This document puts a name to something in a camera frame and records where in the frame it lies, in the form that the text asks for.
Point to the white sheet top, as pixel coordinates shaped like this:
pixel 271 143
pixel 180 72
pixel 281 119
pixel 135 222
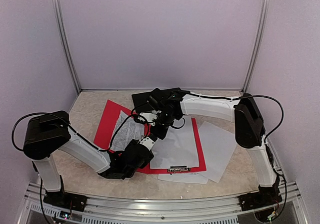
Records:
pixel 178 148

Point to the right aluminium frame post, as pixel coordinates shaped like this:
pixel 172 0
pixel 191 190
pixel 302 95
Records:
pixel 257 44

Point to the printed text sheet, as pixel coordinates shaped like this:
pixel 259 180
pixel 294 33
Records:
pixel 191 178
pixel 130 130

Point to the blank white sheet lower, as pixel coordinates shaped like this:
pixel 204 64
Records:
pixel 218 146

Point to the red folder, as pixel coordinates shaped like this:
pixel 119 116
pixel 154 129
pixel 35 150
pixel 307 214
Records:
pixel 107 125

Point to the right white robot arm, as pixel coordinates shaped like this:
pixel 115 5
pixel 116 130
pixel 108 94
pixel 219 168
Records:
pixel 243 111

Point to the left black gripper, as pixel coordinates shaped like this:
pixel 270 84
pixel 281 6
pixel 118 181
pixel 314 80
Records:
pixel 148 160

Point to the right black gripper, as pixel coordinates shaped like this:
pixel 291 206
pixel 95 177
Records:
pixel 161 134

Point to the aluminium frame post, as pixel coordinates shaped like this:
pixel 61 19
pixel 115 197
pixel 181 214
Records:
pixel 257 44
pixel 65 45

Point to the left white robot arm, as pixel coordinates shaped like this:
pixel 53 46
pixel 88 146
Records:
pixel 49 132

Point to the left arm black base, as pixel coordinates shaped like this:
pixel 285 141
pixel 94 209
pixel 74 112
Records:
pixel 65 200

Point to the aluminium front rail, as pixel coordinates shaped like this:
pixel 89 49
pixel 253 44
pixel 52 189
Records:
pixel 106 210

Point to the black folder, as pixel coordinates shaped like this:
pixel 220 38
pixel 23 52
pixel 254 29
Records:
pixel 140 99

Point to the white sheet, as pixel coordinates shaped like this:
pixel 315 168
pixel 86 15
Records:
pixel 218 146
pixel 178 148

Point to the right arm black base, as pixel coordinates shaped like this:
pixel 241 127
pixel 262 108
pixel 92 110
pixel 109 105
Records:
pixel 265 196

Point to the left aluminium frame post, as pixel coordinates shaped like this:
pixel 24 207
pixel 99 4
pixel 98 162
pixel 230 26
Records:
pixel 65 45

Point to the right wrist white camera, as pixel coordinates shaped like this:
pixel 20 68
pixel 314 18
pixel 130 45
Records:
pixel 146 118

